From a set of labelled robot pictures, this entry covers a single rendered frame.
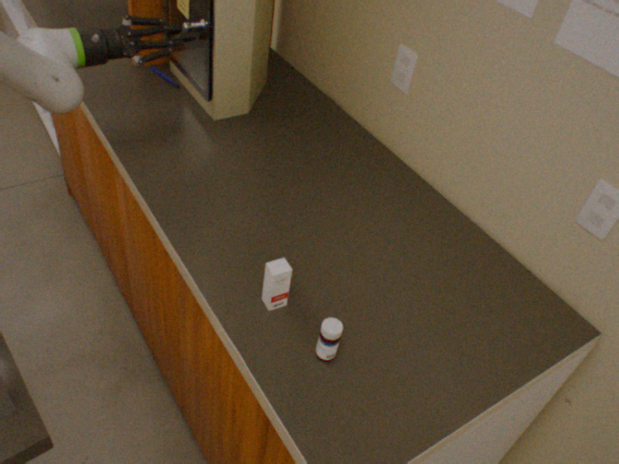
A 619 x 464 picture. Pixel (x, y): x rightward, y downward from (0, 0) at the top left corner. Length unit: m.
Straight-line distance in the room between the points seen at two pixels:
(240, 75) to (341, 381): 0.90
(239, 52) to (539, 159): 0.80
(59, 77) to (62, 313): 1.25
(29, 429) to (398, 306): 0.70
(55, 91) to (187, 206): 0.37
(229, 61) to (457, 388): 0.99
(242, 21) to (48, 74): 0.50
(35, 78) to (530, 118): 1.04
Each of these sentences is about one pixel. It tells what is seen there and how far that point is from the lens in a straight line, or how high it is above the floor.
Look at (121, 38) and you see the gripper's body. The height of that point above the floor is 1.18.
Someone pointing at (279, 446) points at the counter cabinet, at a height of 0.78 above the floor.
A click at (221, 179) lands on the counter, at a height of 0.94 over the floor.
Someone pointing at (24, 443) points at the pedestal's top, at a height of 0.94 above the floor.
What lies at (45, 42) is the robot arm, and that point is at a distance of 1.41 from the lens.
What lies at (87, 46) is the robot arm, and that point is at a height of 1.18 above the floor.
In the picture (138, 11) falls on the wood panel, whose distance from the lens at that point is 1.81.
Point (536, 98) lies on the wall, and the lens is 1.28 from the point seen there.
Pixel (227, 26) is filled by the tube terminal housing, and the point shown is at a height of 1.21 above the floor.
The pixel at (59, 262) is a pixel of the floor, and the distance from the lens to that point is 2.54.
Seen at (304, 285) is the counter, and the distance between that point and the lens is 1.14.
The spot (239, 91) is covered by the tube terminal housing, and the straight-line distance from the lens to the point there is 1.59.
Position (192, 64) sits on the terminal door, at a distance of 1.63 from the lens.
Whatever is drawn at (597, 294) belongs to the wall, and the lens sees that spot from 1.33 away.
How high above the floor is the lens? 1.79
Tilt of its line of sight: 42 degrees down
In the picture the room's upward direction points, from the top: 11 degrees clockwise
